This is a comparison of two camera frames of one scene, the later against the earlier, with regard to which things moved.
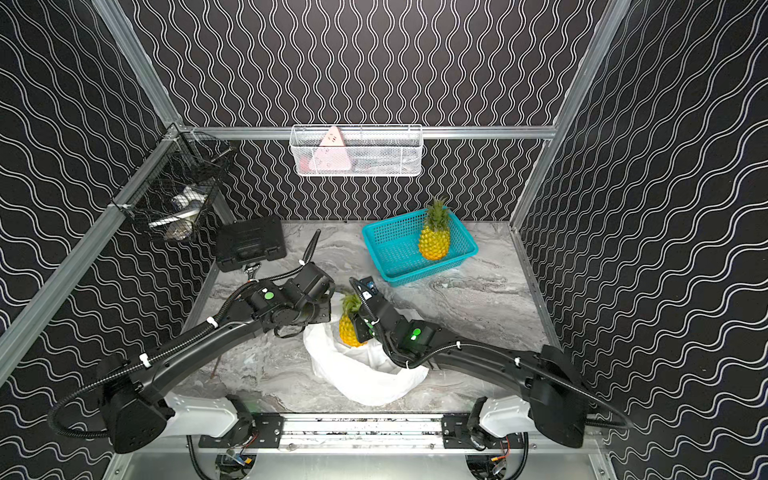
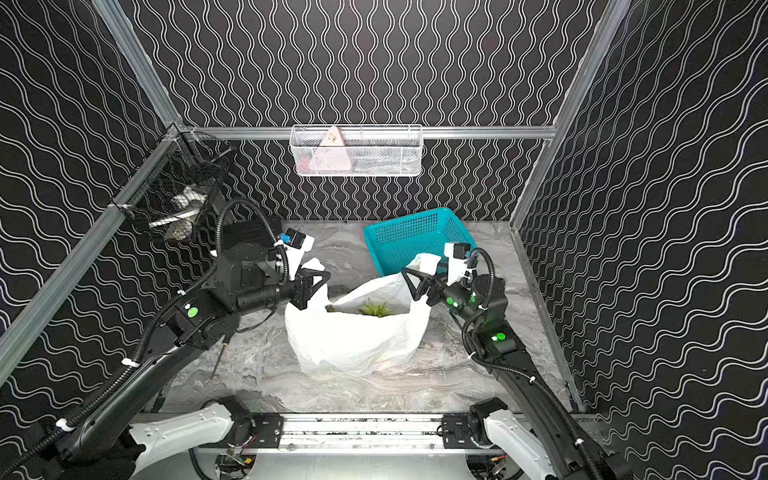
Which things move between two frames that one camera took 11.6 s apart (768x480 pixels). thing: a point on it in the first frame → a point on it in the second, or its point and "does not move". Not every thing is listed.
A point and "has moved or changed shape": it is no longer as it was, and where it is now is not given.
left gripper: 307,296 → 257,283
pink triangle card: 331,154 does not move
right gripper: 363,336 → 428,285
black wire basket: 164,198 does not move
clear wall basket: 357,150 does not move
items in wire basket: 184,209 does not move
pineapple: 347,322 has moved or changed shape
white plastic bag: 363,374 has moved or changed shape
